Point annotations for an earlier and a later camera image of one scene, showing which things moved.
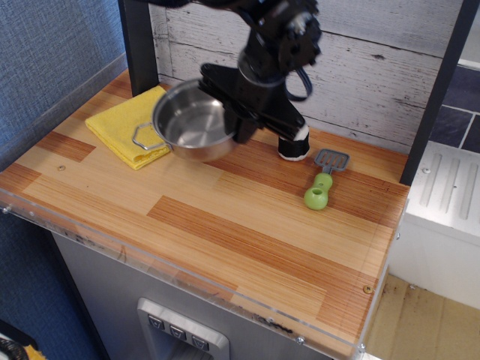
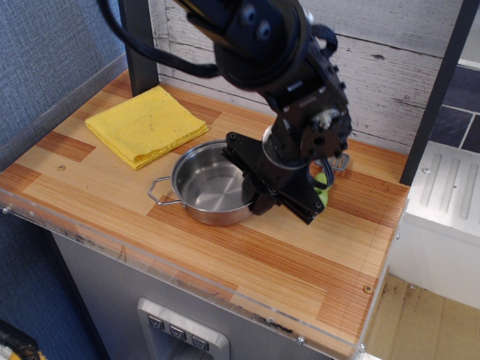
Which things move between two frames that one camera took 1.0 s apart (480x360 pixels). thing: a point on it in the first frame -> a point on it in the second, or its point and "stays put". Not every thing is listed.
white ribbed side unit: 436,248 stays put
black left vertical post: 138,32 stays put
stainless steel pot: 189,119 -> 208,185
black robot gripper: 268,103 -> 270,184
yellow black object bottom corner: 17,345 stays put
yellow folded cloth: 126,130 stays put
